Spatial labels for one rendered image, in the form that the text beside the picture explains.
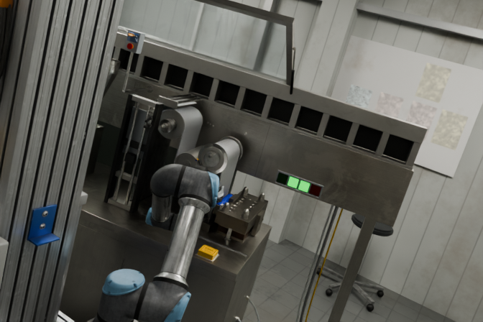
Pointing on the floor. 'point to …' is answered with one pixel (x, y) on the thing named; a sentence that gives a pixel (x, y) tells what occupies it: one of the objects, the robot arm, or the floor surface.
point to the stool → (359, 281)
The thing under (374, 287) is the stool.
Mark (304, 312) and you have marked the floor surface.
